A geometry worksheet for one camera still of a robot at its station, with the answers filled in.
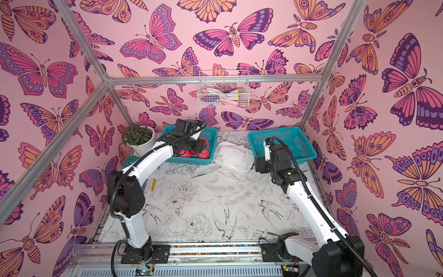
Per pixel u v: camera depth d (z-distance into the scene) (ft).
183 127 2.30
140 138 3.15
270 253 2.39
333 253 1.23
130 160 3.56
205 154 3.31
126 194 1.60
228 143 3.51
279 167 1.91
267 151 2.31
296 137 3.67
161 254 2.40
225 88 3.12
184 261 2.39
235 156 3.02
